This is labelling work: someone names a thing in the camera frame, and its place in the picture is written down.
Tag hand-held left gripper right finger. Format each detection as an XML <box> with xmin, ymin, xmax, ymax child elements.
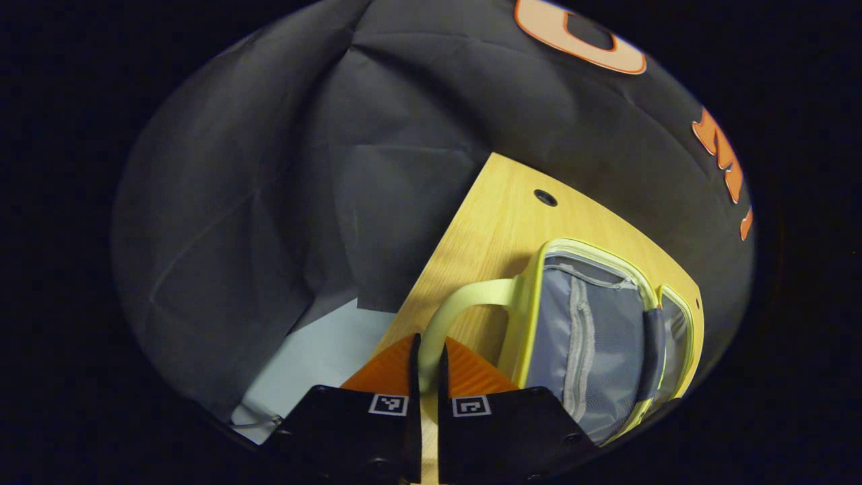
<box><xmin>438</xmin><ymin>336</ymin><xmax>600</xmax><ymax>483</ymax></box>

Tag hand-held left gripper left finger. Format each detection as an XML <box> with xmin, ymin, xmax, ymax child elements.
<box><xmin>265</xmin><ymin>333</ymin><xmax>424</xmax><ymax>483</ymax></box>

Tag pale yellow suitcase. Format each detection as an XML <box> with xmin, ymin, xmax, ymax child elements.
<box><xmin>418</xmin><ymin>237</ymin><xmax>698</xmax><ymax>447</ymax></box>

